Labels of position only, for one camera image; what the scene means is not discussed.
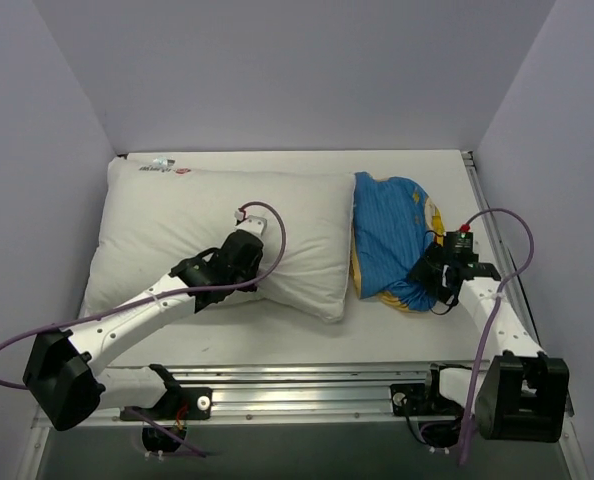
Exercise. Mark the blue Pikachu pillowcase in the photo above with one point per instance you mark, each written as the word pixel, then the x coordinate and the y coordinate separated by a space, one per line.
pixel 394 221

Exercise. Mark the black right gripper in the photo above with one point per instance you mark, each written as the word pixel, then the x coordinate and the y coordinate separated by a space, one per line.
pixel 428 267

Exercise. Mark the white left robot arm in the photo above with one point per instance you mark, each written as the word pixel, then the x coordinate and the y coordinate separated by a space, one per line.
pixel 70 372

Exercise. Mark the aluminium front rail frame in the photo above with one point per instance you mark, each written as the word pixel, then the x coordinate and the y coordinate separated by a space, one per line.
pixel 284 395

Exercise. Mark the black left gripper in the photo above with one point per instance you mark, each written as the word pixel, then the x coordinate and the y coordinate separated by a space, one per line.
pixel 247 245

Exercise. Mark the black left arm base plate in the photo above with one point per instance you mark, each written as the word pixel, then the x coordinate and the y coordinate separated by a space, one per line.
pixel 186 403

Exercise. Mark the aluminium right side rail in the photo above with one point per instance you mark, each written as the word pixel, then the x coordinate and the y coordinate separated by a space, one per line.
pixel 503 257

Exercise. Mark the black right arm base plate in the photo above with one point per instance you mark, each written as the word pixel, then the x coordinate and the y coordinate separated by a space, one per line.
pixel 415 399

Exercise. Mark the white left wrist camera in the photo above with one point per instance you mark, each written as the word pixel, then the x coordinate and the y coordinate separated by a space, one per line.
pixel 254 225

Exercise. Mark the white pillow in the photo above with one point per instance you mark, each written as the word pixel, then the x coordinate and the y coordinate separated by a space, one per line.
pixel 154 216

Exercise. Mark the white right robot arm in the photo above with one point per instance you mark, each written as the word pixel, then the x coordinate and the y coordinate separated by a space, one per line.
pixel 513 390

